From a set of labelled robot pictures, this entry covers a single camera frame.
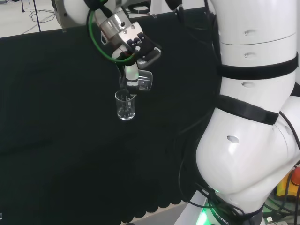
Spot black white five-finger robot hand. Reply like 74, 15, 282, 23
112, 22, 163, 89

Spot clear glass beaker with scale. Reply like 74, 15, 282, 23
119, 69, 154, 92

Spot small clear glass beaker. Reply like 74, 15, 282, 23
114, 90, 137, 121

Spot grey metal equipment box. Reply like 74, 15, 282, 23
51, 0, 71, 30

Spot black bench cloth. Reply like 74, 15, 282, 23
0, 7, 227, 225

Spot black tripod pole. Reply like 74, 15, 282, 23
32, 0, 43, 32

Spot yellow stop button box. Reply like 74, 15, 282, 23
276, 165, 300, 203

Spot black cable coil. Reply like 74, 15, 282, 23
127, 2, 151, 15

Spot green robot cable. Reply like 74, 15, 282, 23
86, 0, 137, 65

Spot black wrist cable bundle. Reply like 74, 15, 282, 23
174, 0, 223, 78

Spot thin floor cables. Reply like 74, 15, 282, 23
28, 8, 57, 23

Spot black arm base cable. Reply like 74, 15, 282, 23
278, 111, 300, 152

